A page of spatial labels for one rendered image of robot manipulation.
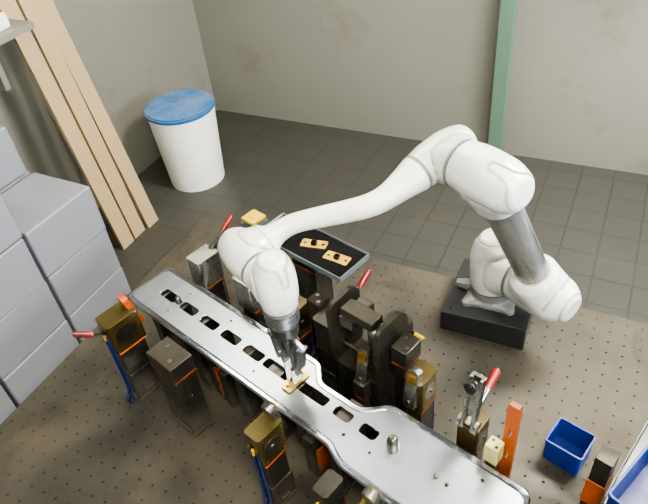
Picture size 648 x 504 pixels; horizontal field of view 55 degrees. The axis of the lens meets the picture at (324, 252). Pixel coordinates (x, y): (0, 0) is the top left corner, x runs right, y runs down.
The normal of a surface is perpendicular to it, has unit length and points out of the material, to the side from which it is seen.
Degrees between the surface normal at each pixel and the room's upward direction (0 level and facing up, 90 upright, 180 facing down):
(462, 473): 0
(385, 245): 0
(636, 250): 0
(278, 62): 90
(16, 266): 90
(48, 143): 90
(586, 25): 90
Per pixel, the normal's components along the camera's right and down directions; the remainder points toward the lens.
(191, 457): -0.09, -0.76
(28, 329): 0.90, 0.22
